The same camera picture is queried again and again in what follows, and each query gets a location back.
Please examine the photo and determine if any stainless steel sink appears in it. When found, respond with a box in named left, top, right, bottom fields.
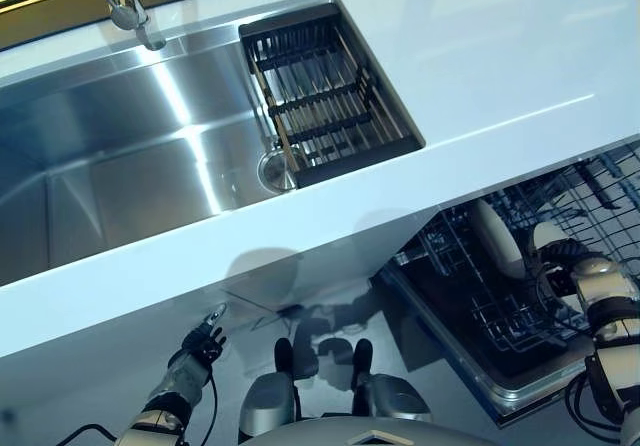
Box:
left=0, top=0, right=352, bottom=288

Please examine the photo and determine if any black dish drying rack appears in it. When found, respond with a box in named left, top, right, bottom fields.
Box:
left=238, top=13, right=427, bottom=190

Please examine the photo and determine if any dark wire dishwasher lower rack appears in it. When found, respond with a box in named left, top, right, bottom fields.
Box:
left=393, top=185, right=617, bottom=356

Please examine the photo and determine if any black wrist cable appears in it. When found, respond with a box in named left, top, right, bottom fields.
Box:
left=563, top=355, right=632, bottom=438
left=64, top=369, right=220, bottom=446

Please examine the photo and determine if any robot torso grey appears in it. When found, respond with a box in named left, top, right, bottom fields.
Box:
left=239, top=418, right=502, bottom=446

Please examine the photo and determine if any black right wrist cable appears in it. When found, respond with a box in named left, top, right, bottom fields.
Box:
left=563, top=355, right=632, bottom=438

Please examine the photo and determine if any chrome kitchen faucet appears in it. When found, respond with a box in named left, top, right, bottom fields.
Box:
left=83, top=0, right=167, bottom=52

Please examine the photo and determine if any robot right hand dark glove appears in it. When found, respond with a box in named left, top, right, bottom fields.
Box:
left=530, top=238, right=594, bottom=288

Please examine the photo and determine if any dishwasher door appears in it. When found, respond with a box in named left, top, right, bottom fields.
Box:
left=373, top=263, right=617, bottom=413

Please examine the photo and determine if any cream round plate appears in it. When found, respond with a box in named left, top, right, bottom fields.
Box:
left=472, top=198, right=528, bottom=280
left=532, top=221, right=577, bottom=255

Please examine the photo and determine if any robot right leg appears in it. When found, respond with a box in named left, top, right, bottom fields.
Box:
left=349, top=338, right=434, bottom=423

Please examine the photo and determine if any robot left hand dark glove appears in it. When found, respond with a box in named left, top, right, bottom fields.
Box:
left=182, top=303, right=229, bottom=368

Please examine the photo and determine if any grey wire dishwasher upper rack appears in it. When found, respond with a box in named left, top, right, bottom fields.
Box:
left=499, top=140, right=640, bottom=258

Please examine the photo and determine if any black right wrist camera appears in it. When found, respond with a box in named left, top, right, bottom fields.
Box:
left=547, top=265, right=577, bottom=298

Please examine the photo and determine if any steel sink drain strainer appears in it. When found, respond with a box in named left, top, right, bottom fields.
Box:
left=256, top=146, right=307, bottom=191

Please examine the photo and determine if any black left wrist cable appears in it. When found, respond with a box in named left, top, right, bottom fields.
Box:
left=64, top=369, right=220, bottom=446

